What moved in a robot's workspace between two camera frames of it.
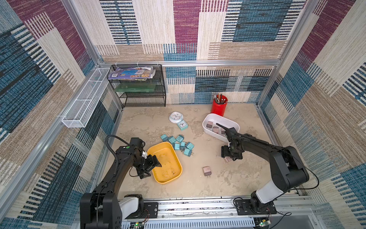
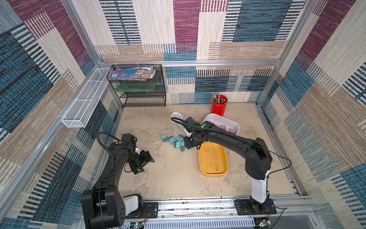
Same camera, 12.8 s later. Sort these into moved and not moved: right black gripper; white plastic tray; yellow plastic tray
Moved: right black gripper; yellow plastic tray
Not moved: white plastic tray
